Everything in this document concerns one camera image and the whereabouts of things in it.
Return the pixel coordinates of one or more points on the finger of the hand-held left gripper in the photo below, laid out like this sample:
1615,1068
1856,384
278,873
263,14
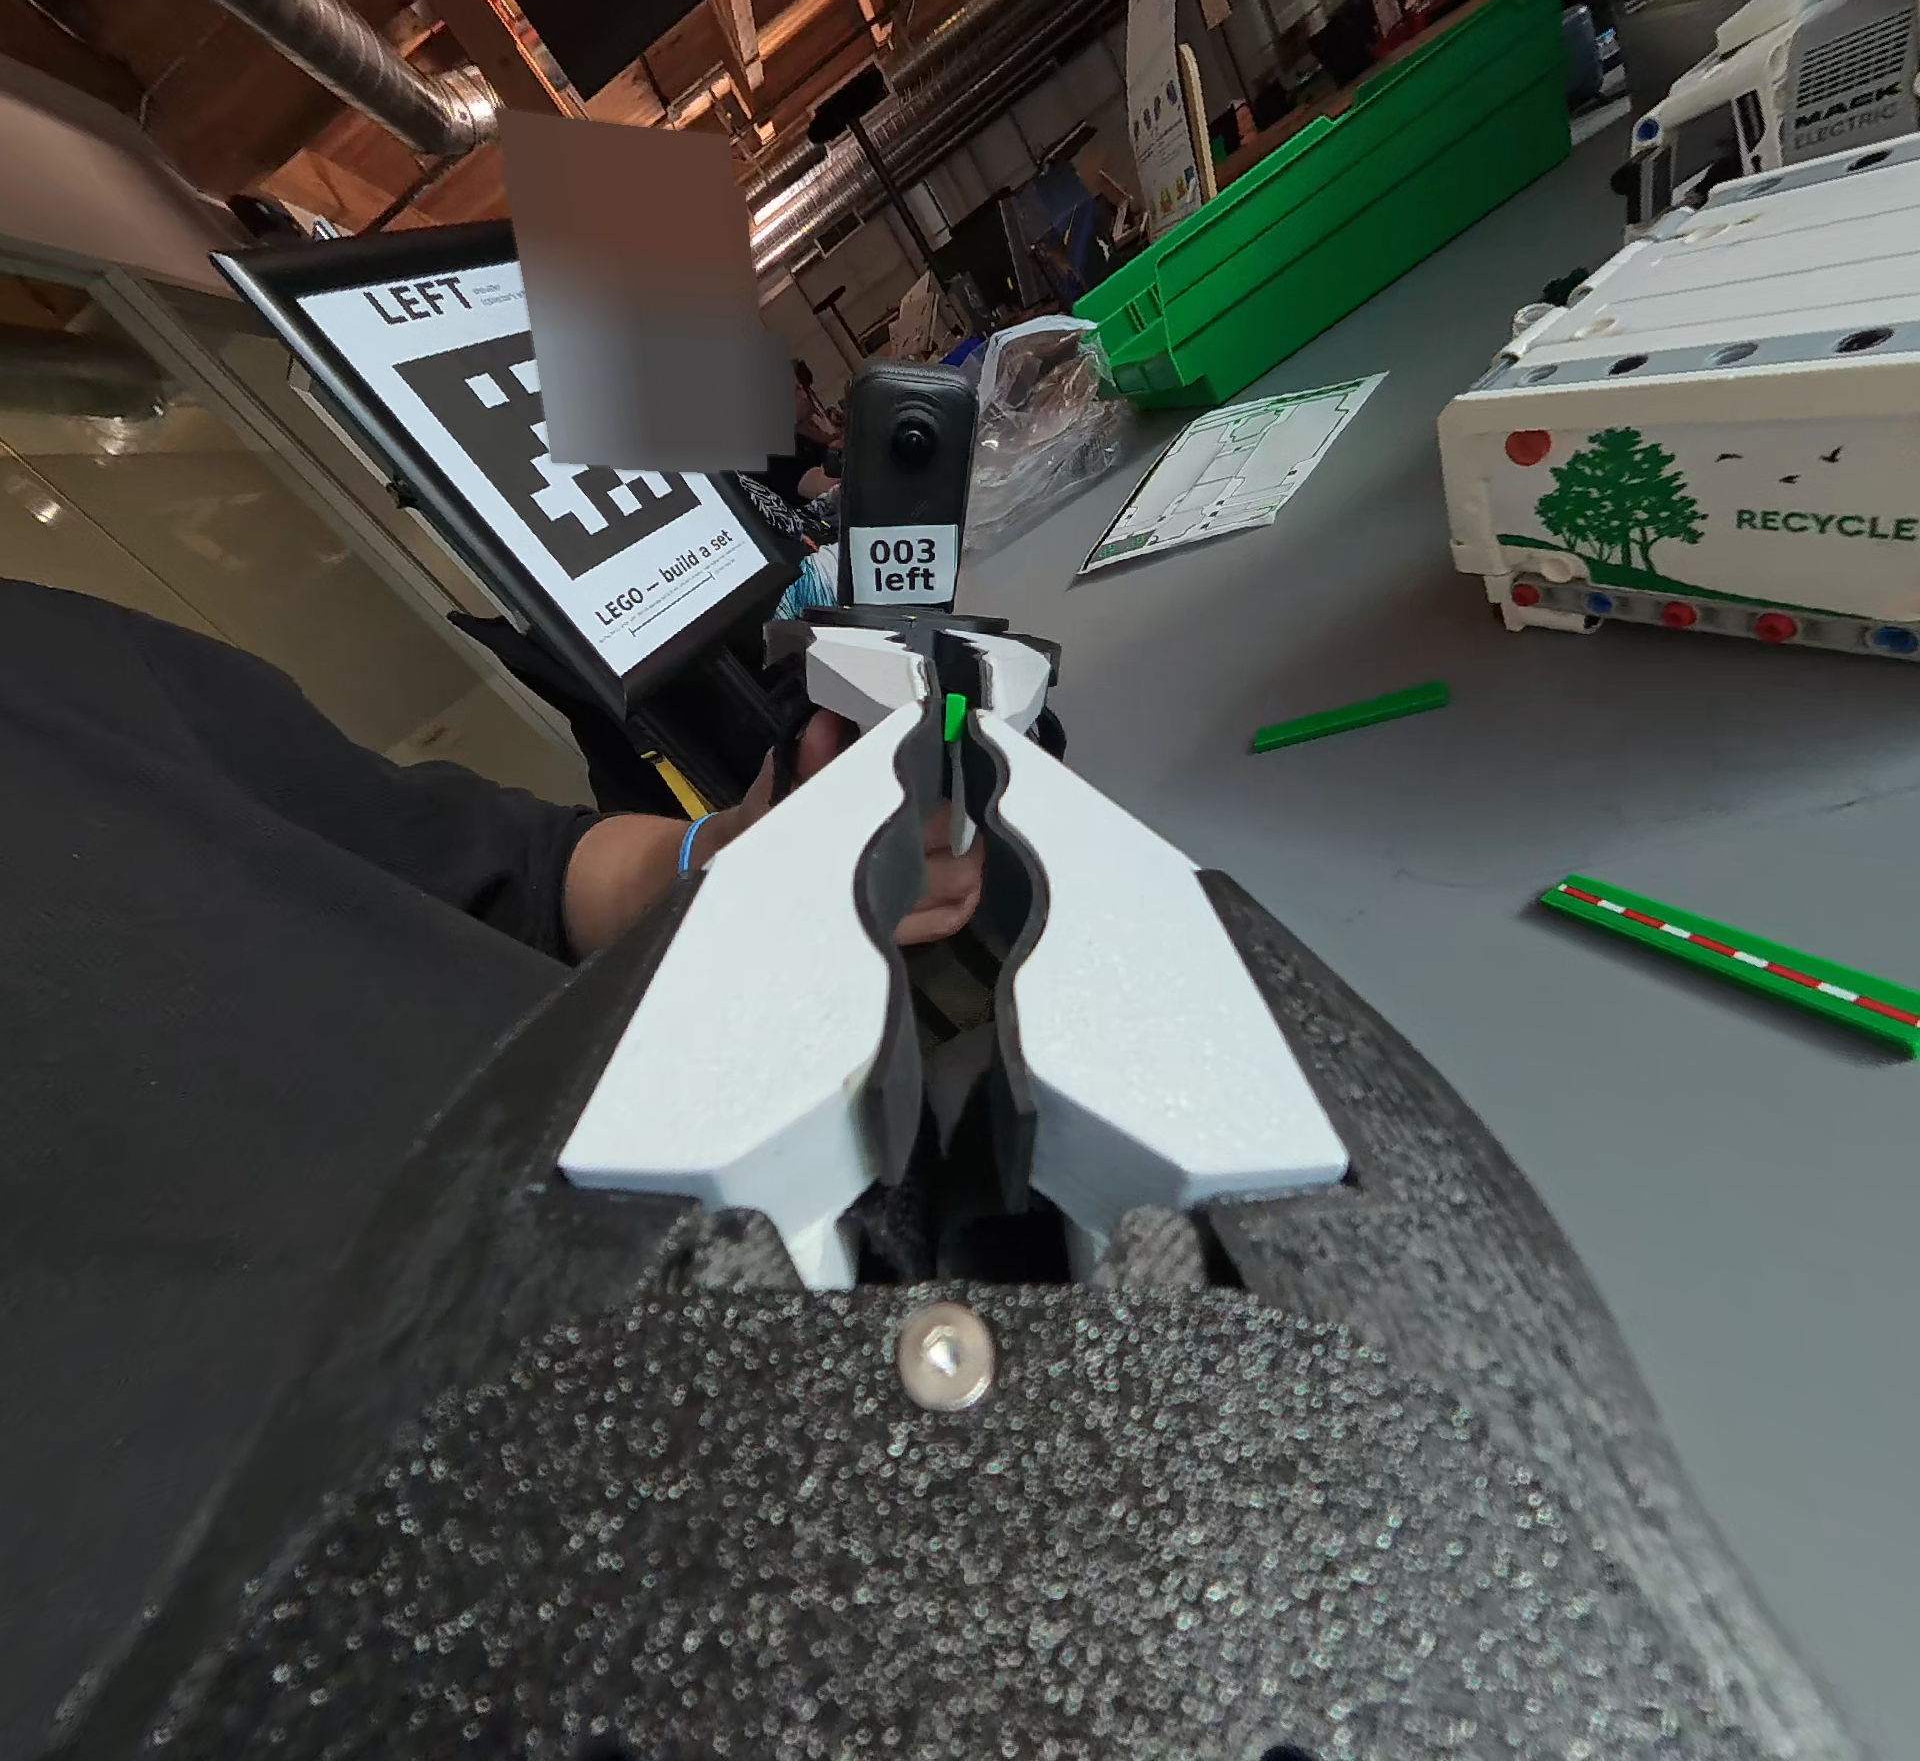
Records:
863,689
1018,680

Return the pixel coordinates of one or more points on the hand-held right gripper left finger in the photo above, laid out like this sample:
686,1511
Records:
722,1009

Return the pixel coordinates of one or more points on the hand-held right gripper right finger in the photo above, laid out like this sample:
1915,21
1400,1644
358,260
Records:
1170,1009

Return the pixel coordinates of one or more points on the small green lego piece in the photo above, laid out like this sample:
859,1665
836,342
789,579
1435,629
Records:
956,719

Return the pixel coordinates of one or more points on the white lego garbage container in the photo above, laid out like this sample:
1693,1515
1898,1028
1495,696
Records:
1680,500

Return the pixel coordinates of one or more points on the person's left forearm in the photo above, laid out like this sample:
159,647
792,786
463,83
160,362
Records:
629,875

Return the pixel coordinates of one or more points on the lego sticker sheet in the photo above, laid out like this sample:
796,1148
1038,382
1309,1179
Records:
1229,477

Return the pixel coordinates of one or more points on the green lego beam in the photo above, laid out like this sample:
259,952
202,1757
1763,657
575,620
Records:
1350,719

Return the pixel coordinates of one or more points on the green striped lego strip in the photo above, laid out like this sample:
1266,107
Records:
1723,959

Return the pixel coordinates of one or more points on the white lego truck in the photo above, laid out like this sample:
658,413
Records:
1800,66

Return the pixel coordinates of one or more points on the person's left hand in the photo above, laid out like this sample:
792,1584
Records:
938,899

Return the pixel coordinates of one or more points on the clear plastic bag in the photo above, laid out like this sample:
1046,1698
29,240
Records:
1043,427

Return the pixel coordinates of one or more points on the blue wristband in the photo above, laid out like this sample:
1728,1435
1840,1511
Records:
693,845

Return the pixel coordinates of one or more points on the black framed marker sign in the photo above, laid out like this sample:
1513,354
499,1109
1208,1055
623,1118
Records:
450,442

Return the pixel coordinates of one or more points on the green plastic bin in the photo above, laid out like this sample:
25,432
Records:
1350,292
1322,187

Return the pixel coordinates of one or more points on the white poster stand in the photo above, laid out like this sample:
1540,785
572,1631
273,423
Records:
1165,21

